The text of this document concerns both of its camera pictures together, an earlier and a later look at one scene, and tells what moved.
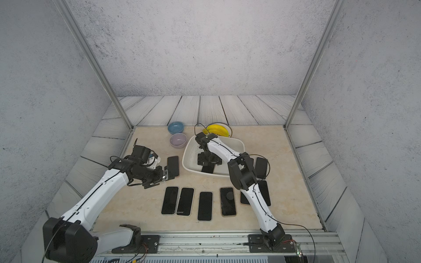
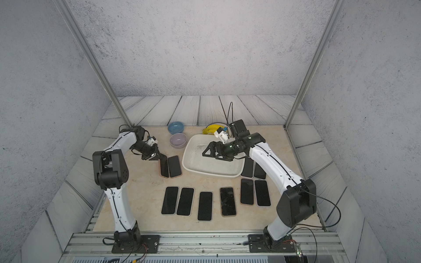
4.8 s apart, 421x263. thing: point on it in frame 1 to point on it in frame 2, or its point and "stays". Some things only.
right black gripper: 200,159 to 212,144
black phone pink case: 228,203 stays
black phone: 208,169 to 164,165
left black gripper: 160,176 to 154,153
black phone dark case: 205,206 stays
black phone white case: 185,201 stays
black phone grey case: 263,188 stays
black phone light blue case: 170,200 stays
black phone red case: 172,163 stays
